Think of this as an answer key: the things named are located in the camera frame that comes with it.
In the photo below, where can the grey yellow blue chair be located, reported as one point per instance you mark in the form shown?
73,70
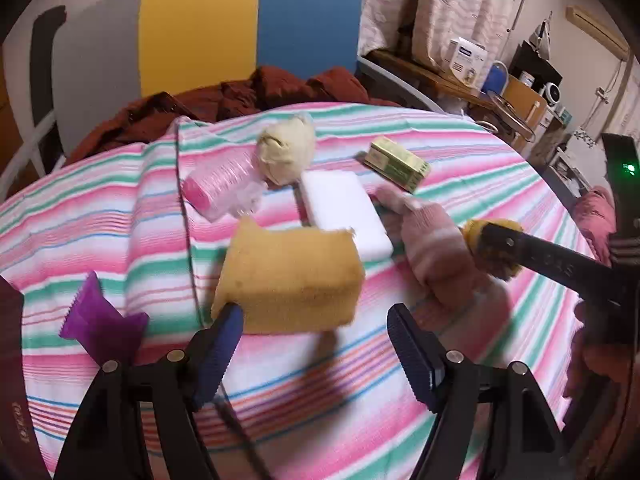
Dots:
200,35

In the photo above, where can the wooden shelf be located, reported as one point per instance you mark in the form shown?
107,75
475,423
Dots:
425,77

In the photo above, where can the wall air conditioner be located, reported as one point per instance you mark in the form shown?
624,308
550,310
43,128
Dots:
595,27

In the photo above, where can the yellow sponge block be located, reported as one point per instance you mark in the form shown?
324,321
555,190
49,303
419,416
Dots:
290,280

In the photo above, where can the pink striped knit glove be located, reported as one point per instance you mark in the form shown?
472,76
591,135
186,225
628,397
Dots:
430,245

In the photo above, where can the white foam block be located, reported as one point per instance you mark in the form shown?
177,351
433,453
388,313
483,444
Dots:
345,215

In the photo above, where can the patterned curtain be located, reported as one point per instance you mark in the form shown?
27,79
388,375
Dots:
460,5

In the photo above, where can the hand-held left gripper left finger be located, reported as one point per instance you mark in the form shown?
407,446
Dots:
220,355

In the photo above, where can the black box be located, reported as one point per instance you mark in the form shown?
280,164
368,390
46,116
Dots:
535,67

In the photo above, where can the blue plastic container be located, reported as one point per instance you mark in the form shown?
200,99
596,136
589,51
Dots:
497,77

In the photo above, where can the person's right hand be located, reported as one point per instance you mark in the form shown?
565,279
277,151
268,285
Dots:
600,360

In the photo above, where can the purple packet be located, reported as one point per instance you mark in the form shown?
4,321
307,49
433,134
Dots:
95,325

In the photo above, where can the green paper box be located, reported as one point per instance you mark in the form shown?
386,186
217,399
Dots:
397,162

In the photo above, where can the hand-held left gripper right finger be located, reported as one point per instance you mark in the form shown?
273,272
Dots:
415,360

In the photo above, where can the brown jacket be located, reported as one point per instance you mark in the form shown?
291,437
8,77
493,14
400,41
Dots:
280,87

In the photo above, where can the yellow round scrubber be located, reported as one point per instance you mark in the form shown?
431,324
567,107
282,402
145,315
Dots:
492,266

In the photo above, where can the small white fan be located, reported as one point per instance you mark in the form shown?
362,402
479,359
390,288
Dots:
552,94

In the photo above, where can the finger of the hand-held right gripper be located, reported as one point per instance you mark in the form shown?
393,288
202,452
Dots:
550,260

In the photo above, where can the white printed carton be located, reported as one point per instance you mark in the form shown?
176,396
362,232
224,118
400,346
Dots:
462,60

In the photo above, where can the cream sock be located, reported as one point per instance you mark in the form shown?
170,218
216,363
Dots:
285,150

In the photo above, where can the pink cloth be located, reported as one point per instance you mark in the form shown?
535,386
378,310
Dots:
595,212

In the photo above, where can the pink green striped tablecloth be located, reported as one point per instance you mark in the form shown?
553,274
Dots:
500,185

